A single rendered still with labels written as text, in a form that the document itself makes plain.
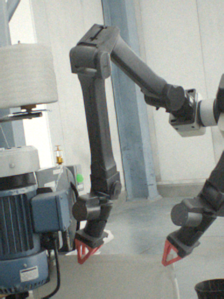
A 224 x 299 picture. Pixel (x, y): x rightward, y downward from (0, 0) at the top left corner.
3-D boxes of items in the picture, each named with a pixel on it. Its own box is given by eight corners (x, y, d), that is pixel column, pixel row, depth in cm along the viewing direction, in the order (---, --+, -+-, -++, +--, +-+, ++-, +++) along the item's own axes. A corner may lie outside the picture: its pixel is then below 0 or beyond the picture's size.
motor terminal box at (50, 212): (73, 233, 159) (68, 188, 159) (67, 241, 149) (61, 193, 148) (41, 237, 160) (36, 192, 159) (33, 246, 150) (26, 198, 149)
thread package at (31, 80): (72, 104, 170) (63, 40, 169) (35, 107, 155) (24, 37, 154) (23, 111, 178) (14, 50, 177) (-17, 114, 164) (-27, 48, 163)
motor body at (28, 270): (62, 278, 159) (49, 180, 157) (24, 298, 145) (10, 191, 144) (14, 278, 166) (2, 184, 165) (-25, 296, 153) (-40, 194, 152)
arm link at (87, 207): (123, 181, 178) (100, 174, 183) (97, 183, 169) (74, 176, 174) (116, 221, 180) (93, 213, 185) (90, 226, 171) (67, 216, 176)
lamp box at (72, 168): (84, 190, 208) (80, 163, 207) (77, 193, 204) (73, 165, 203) (66, 191, 211) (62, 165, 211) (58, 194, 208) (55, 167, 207)
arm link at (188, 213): (237, 201, 159) (216, 181, 165) (210, 198, 151) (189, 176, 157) (212, 237, 163) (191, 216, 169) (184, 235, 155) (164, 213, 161)
